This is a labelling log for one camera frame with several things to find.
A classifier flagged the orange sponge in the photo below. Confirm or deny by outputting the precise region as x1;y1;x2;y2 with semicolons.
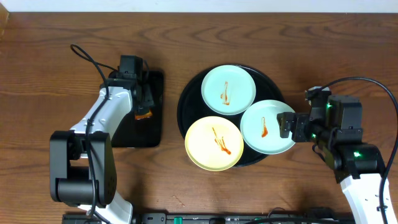
134;109;153;120

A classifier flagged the light green plate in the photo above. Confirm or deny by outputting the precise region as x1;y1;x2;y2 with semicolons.
201;65;256;115
240;100;295;155

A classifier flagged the yellow plate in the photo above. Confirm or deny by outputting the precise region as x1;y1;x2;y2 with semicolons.
185;116;244;172

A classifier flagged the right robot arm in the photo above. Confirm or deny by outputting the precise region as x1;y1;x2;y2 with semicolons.
277;103;397;223

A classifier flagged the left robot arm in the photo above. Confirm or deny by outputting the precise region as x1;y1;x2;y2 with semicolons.
50;73;154;223

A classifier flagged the black rectangular tray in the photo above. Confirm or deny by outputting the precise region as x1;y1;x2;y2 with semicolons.
112;70;164;148

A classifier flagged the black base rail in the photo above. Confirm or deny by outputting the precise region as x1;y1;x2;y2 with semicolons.
61;207;355;224

